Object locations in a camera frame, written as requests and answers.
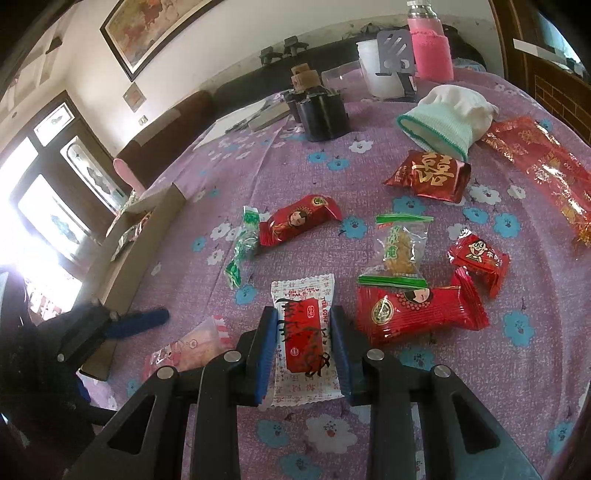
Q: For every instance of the black pen holder cup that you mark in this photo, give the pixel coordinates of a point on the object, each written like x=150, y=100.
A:
x=323, y=116

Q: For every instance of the white red snack packet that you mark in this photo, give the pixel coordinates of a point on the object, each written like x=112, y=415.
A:
x=304, y=371

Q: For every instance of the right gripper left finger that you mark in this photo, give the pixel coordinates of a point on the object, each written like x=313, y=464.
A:
x=145, y=438

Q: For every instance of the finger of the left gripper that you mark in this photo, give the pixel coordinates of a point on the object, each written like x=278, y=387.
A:
x=137, y=322

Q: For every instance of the purple floral tablecloth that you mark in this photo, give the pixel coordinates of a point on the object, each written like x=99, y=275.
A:
x=530, y=367

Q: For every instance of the framed landscape painting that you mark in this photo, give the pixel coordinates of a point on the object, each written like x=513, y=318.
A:
x=136, y=31

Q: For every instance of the mint white knit hat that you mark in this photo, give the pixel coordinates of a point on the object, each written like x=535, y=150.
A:
x=449, y=120

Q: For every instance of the pink thermos bottle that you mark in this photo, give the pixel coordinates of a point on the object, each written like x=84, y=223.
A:
x=431, y=47

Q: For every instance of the brown armchair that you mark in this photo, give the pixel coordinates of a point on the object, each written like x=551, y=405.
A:
x=149, y=153

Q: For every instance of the white paper sheet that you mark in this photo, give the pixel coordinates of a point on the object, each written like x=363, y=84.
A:
x=236, y=121

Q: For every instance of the small red wangzai snack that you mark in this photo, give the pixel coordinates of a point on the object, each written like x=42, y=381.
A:
x=481, y=258

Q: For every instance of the clear green snack bag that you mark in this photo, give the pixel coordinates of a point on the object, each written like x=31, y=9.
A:
x=400, y=243

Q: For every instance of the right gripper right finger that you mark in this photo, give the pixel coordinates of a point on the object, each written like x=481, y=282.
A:
x=417, y=412

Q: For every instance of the green clear candy wrapper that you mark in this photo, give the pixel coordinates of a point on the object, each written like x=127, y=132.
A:
x=244, y=249

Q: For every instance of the wooden window frame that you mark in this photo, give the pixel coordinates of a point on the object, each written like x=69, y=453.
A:
x=539, y=68

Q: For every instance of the red double happiness candy pack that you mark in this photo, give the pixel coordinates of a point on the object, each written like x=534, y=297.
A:
x=433, y=175

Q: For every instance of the long red gold wrapper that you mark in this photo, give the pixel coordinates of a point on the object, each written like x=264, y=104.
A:
x=534, y=151

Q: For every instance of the small wall plaque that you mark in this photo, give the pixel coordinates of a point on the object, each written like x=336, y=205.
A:
x=133, y=97

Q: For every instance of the red portrait snack pack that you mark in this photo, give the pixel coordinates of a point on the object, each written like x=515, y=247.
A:
x=303, y=215

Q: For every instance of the shallow cardboard box tray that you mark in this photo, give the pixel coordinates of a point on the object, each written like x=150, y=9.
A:
x=119, y=266

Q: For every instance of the grey phone stand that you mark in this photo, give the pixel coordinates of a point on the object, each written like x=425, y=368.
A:
x=397, y=56

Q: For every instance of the brown notebook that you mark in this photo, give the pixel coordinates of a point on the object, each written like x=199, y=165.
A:
x=269, y=115

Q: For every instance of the large red snack pack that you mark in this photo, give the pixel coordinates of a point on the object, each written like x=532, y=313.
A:
x=387, y=316

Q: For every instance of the white translucent cup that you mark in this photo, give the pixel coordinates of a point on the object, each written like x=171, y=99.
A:
x=382, y=86

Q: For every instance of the pink snack packet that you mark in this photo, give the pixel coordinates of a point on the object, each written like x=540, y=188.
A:
x=194, y=350

